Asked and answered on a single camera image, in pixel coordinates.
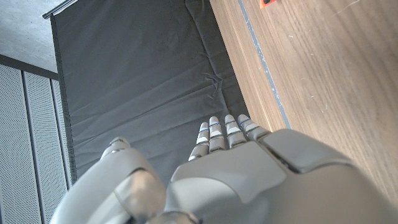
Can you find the grey tape line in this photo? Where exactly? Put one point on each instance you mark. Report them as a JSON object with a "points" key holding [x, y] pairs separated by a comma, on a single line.
{"points": [[264, 65]]}

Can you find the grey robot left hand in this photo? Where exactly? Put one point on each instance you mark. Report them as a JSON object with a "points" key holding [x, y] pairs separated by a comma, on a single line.
{"points": [[264, 186]]}

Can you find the small orange object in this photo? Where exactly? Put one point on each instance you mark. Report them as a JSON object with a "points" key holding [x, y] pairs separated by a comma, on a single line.
{"points": [[266, 3]]}

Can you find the black backdrop cloth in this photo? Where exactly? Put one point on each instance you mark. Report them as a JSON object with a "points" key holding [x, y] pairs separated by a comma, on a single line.
{"points": [[140, 77]]}

